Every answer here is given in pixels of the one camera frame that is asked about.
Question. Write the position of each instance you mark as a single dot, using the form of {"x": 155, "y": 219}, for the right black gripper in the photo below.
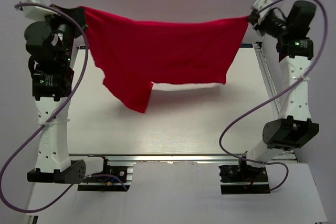
{"x": 259, "y": 27}

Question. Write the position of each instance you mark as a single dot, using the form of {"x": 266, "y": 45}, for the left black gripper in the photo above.
{"x": 76, "y": 14}

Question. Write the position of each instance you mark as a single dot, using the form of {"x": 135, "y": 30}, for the red t-shirt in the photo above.
{"x": 135, "y": 55}

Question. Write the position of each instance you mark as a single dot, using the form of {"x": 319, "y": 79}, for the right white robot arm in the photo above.
{"x": 294, "y": 127}

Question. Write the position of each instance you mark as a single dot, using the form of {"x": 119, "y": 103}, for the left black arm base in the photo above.
{"x": 114, "y": 177}

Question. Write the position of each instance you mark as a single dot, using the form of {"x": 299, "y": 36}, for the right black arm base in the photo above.
{"x": 235, "y": 182}

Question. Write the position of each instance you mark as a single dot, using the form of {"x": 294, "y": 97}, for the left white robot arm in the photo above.
{"x": 49, "y": 41}

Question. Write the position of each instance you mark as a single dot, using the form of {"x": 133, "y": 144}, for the right blue corner label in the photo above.
{"x": 244, "y": 45}

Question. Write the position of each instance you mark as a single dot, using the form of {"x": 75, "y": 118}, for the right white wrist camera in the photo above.
{"x": 261, "y": 8}

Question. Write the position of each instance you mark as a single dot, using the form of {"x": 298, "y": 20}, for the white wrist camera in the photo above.
{"x": 31, "y": 2}
{"x": 261, "y": 8}

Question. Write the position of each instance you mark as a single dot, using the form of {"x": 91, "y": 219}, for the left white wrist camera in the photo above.
{"x": 31, "y": 2}

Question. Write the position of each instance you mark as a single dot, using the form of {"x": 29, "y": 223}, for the aluminium front table rail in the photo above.
{"x": 130, "y": 160}

